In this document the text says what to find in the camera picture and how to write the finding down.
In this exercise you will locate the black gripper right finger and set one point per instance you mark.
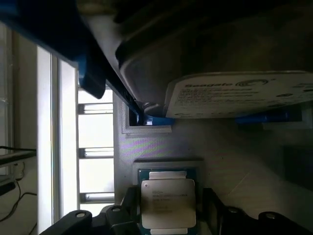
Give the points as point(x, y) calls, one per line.
point(215, 210)

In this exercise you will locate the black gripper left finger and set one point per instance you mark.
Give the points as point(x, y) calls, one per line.
point(122, 210)

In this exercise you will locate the grey parts rack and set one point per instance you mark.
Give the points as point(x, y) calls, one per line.
point(220, 156)

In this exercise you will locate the Seagate hard disk drive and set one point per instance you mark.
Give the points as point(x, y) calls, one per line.
point(239, 95)

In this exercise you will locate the blue plastic disk bracket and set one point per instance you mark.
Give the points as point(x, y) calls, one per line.
point(159, 121)

